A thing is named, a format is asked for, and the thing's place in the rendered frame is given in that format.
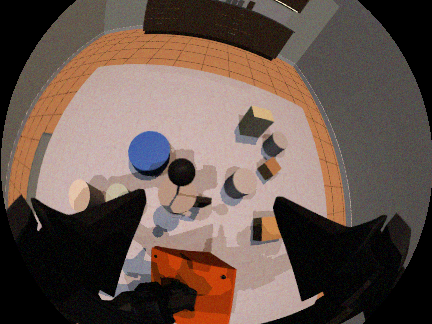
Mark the glass french press with black knob plunger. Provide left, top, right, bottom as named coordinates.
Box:
left=157, top=158, right=212, bottom=218

